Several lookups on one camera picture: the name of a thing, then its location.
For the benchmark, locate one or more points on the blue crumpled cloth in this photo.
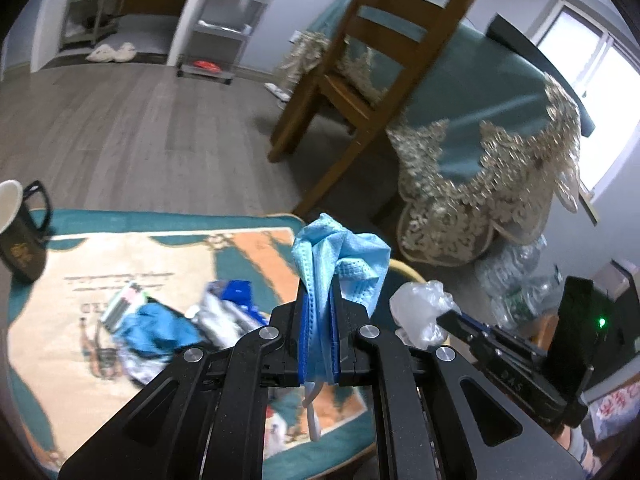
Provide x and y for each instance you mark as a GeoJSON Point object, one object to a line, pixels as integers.
{"type": "Point", "coordinates": [155, 330]}

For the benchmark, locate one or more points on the clear plastic bag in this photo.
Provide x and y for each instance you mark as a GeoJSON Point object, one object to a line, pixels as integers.
{"type": "Point", "coordinates": [420, 305]}

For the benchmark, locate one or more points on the white slipper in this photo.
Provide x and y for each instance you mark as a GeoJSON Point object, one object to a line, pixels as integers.
{"type": "Point", "coordinates": [100, 53]}
{"type": "Point", "coordinates": [126, 51]}

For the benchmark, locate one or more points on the window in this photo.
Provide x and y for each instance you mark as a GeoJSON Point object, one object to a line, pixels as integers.
{"type": "Point", "coordinates": [595, 75]}

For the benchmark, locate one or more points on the bag of plastic bottles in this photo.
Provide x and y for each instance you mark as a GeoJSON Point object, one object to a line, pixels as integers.
{"type": "Point", "coordinates": [515, 280]}

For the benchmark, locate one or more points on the grey shelf rack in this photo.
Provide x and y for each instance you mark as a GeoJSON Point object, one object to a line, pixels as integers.
{"type": "Point", "coordinates": [95, 5]}

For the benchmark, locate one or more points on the yellow-rimmed waste bin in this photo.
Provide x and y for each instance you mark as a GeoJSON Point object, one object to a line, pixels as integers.
{"type": "Point", "coordinates": [407, 269]}

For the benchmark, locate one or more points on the black mug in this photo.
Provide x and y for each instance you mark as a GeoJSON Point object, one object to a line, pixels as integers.
{"type": "Point", "coordinates": [22, 240]}

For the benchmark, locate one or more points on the large silver foil packet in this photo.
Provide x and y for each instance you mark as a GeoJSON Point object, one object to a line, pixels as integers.
{"type": "Point", "coordinates": [225, 317]}

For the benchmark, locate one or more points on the blue face mask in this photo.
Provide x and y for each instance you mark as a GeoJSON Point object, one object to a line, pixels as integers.
{"type": "Point", "coordinates": [320, 250]}

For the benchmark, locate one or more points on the white power strip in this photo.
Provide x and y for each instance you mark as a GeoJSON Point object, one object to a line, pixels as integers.
{"type": "Point", "coordinates": [276, 92]}

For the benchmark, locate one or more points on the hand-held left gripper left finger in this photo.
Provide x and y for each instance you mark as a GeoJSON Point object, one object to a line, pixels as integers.
{"type": "Point", "coordinates": [301, 345]}

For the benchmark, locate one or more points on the white striped medicine box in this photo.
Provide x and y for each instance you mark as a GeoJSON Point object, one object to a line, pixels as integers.
{"type": "Point", "coordinates": [125, 305]}

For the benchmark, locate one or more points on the blue packet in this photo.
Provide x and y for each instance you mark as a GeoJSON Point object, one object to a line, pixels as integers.
{"type": "Point", "coordinates": [237, 294]}

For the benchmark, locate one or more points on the printed teal beige mat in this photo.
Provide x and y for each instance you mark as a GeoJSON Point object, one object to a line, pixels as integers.
{"type": "Point", "coordinates": [75, 260]}

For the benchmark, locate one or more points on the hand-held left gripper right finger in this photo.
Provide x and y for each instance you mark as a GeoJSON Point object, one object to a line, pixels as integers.
{"type": "Point", "coordinates": [337, 350]}

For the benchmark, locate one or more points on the white shelf rack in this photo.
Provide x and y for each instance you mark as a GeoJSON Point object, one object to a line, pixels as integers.
{"type": "Point", "coordinates": [225, 25]}

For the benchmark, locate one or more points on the wooden chair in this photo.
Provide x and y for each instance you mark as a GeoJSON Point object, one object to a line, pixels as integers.
{"type": "Point", "coordinates": [350, 85]}

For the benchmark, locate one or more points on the teal lace-trimmed tablecloth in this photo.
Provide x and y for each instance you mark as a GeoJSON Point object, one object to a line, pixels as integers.
{"type": "Point", "coordinates": [480, 90]}

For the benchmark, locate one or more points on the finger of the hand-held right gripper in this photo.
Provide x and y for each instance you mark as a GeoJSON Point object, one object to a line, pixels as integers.
{"type": "Point", "coordinates": [462, 327]}

